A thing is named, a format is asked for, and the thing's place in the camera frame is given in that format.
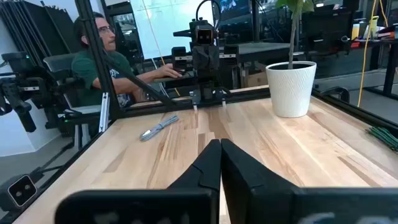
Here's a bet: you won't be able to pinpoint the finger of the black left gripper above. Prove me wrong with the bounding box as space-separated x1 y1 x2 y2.
190 89 201 112
218 88 228 109

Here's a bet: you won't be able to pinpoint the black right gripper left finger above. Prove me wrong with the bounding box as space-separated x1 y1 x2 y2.
55 139 222 224

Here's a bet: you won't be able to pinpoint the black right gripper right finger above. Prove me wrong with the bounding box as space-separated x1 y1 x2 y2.
220 138 398 224

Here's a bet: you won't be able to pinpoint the grey braided USB-C cable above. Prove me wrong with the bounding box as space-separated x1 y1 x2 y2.
139 114 180 142

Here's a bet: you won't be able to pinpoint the green braided USB-C cable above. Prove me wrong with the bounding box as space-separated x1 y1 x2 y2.
366 126 398 152

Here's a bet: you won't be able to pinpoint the black office desk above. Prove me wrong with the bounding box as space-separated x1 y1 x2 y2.
152 74 195 86

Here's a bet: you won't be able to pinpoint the cardboard box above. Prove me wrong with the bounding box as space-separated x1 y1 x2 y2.
247 71 268 88

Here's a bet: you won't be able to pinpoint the white textured plant pot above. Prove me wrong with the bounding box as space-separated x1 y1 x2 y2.
265 60 317 118

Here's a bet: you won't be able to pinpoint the green leafy potted plant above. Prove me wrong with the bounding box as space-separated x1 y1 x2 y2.
275 0 315 70

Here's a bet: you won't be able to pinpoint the person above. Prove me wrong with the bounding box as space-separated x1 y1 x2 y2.
71 11 184 108

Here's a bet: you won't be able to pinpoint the grey office chair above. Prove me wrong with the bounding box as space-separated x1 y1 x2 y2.
42 52 103 114

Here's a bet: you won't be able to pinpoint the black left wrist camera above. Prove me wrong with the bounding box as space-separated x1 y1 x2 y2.
194 26 215 46

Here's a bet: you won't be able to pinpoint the silver frame bracket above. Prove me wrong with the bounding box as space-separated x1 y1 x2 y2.
98 92 110 133

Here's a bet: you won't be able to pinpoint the black aluminium table frame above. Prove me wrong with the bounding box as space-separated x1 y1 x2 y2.
0 0 398 224

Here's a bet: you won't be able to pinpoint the black clamp handle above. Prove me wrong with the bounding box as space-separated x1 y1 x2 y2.
320 86 351 103

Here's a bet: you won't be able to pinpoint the yellow extension cord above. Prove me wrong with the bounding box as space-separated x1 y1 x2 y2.
356 0 389 108

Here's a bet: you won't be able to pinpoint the black table-level camera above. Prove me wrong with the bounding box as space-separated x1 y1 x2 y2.
0 174 39 213

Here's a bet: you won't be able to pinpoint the black ribbed wall panels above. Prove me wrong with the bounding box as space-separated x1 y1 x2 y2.
0 0 80 63

